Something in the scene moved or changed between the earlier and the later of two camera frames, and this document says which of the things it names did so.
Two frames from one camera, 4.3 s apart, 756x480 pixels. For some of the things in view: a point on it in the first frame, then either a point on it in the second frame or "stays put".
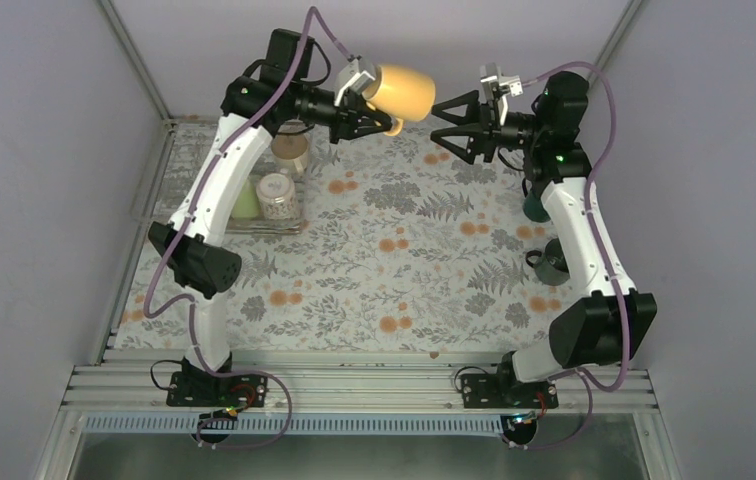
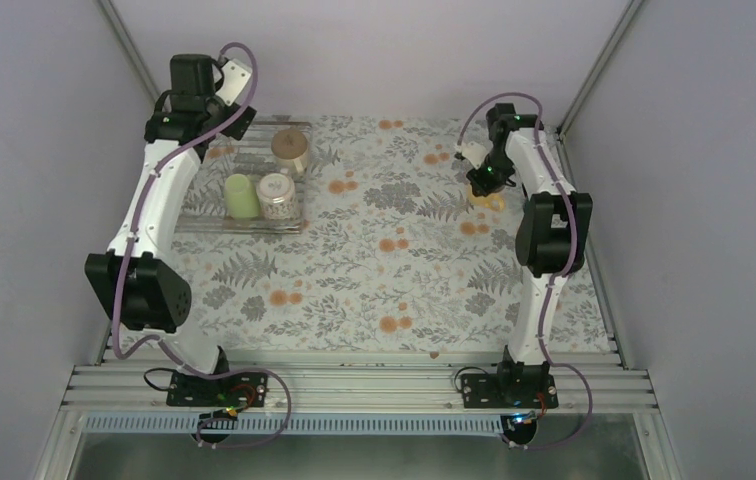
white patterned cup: x=276 y=193 stays put
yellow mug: x=402 y=94 → x=493 y=202
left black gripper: x=350 y=116 → x=239 y=127
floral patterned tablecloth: x=411 y=246 stays put
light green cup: x=247 y=205 stays put
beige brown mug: x=290 y=151 stays put
